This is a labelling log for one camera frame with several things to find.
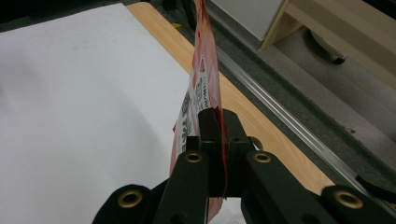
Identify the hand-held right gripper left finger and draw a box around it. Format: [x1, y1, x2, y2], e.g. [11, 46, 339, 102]
[186, 106, 224, 198]

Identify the red seasoning packet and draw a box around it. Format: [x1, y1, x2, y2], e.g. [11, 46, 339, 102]
[168, 0, 230, 222]

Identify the black metal stand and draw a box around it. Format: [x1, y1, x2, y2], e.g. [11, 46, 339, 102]
[354, 175, 396, 204]

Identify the light wooden desk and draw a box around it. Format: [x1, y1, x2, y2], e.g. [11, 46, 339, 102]
[260, 0, 396, 90]

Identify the white cabinet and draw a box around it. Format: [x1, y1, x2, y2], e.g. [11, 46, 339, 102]
[211, 0, 286, 41]

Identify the black curved object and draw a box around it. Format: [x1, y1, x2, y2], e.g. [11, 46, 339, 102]
[306, 27, 347, 65]

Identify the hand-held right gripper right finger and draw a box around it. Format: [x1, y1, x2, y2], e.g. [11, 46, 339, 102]
[221, 108, 256, 198]

